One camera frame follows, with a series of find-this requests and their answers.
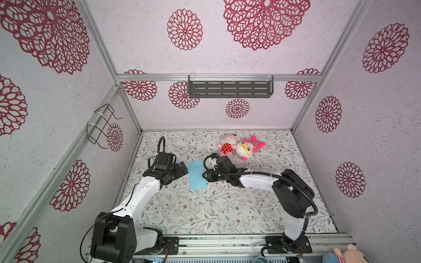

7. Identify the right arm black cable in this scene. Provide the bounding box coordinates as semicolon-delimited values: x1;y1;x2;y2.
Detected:
203;153;319;260

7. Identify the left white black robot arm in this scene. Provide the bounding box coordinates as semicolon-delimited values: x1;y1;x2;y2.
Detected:
90;152;188;263

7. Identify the black wire wall rack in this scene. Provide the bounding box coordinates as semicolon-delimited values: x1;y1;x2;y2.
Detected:
86;104;122;150

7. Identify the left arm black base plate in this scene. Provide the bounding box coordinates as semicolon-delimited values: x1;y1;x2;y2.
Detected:
135;237;180;256

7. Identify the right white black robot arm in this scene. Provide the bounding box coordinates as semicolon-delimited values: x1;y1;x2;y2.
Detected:
202;153;319;243

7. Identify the grey slotted wall shelf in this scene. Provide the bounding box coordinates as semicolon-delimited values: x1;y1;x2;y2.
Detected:
187;76;274;99

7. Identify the pink plush doll red dress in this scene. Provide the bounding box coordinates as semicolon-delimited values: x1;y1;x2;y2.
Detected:
217;134;237;158

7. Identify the floral patterned table mat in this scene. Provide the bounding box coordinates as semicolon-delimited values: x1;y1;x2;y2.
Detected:
124;130;337;235

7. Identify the teal round cup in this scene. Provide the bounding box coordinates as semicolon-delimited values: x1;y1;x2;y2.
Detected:
252;256;270;263

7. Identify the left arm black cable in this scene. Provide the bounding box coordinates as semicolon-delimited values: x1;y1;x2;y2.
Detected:
147;136;167;170

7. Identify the pink plush toy foreground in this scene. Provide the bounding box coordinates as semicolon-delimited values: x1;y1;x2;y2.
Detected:
330;244;371;263

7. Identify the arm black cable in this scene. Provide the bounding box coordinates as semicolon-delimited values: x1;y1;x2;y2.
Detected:
203;153;319;260
147;136;167;170

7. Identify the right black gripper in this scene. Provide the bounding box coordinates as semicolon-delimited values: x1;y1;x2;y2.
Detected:
201;168;230;183

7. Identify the yellow face plush doll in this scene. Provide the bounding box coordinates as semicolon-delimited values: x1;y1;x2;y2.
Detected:
235;135;266;161

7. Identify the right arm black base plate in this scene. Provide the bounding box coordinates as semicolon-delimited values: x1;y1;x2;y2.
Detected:
265;236;312;254

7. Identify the light blue paper sheet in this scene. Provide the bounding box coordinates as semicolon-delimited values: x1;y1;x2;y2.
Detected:
187;161;207;191

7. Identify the blue plush toy foreground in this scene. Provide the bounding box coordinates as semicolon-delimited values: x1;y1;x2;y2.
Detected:
322;252;340;263

